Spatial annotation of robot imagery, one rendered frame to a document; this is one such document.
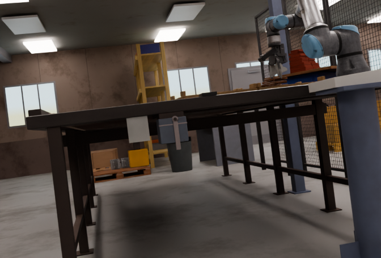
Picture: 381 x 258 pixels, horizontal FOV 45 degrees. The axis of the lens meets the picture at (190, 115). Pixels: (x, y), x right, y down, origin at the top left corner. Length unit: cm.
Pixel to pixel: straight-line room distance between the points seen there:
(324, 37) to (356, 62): 19
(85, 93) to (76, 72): 59
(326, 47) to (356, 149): 49
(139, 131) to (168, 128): 14
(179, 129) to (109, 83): 1007
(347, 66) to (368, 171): 48
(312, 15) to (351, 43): 22
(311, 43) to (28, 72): 1068
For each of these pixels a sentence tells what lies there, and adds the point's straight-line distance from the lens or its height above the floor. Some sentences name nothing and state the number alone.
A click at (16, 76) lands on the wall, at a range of 1243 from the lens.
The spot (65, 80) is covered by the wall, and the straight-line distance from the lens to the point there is 1226.
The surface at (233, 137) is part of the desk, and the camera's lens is 802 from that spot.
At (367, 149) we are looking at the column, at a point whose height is 57.
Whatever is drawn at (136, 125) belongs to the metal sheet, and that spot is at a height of 82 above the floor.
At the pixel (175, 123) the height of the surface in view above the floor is 80.
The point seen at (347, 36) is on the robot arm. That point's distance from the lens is 224.
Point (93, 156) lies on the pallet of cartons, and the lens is 920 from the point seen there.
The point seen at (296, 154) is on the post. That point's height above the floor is 37.
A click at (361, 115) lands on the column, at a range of 220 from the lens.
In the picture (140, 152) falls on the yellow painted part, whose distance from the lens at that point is 216.
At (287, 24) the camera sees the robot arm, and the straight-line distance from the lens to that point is 260.
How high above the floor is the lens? 79
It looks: 1 degrees up
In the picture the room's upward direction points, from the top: 7 degrees counter-clockwise
